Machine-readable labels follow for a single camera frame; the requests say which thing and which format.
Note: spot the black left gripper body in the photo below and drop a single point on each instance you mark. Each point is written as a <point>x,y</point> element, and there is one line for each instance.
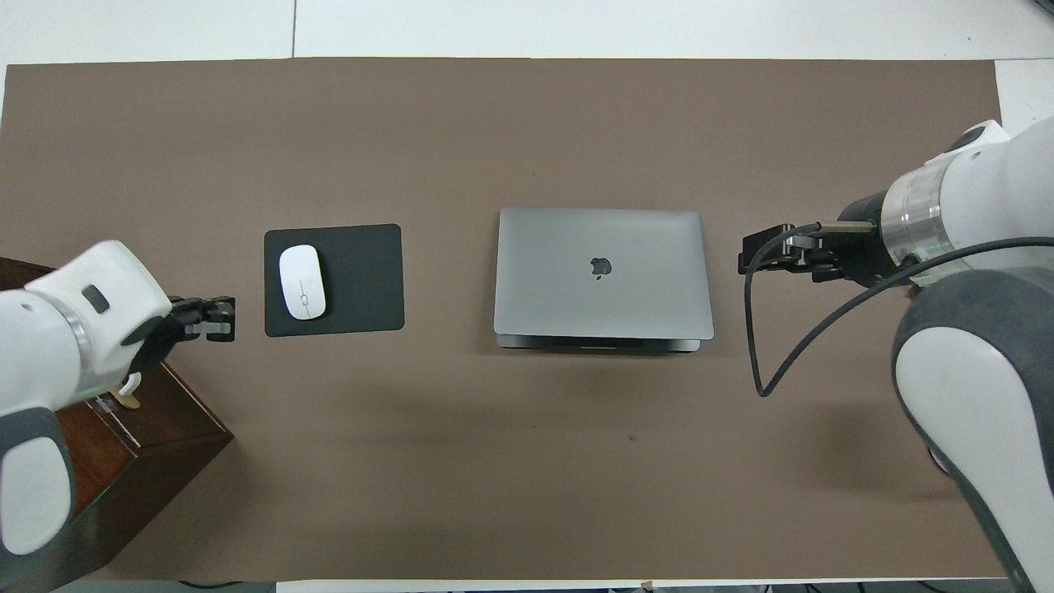
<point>165,329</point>

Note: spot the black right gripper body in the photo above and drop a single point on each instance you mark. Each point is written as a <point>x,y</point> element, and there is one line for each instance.
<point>865,251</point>

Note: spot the grey aluminium laptop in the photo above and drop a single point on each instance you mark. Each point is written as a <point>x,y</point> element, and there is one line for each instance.
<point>576,305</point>

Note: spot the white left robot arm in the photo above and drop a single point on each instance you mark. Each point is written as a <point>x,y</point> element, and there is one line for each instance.
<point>74,329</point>

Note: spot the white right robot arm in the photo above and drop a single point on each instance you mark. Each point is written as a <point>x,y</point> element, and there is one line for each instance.
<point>988,395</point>

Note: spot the white computer mouse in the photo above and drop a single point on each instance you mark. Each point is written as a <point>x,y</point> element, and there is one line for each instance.
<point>301,282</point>

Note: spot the dark brown wooden box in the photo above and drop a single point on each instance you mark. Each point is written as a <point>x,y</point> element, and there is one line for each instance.
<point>165,428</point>

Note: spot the black mouse pad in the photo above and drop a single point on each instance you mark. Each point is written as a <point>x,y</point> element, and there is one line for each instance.
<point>362,280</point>

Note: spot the brown table mat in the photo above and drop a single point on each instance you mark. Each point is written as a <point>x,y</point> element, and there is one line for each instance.
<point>527,123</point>

